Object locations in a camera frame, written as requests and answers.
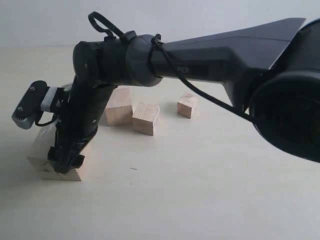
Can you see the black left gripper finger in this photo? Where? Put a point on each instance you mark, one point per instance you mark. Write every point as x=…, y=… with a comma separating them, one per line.
x=56, y=160

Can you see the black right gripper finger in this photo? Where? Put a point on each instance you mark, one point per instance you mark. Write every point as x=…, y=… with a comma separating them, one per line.
x=72, y=159

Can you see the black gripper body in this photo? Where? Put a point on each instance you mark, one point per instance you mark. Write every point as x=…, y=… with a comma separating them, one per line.
x=80, y=114

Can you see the second largest wooden cube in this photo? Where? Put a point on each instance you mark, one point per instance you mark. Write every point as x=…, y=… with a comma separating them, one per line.
x=119, y=108

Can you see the third largest wooden cube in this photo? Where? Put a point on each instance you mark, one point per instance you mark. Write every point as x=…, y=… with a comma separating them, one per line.
x=145, y=118

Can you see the smallest wooden cube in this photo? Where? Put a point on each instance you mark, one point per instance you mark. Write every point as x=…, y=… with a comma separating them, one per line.
x=187, y=105

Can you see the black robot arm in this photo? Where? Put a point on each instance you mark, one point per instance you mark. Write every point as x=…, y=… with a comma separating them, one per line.
x=268, y=75

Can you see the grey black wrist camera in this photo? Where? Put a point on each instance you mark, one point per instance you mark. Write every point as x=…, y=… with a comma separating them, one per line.
x=38, y=98

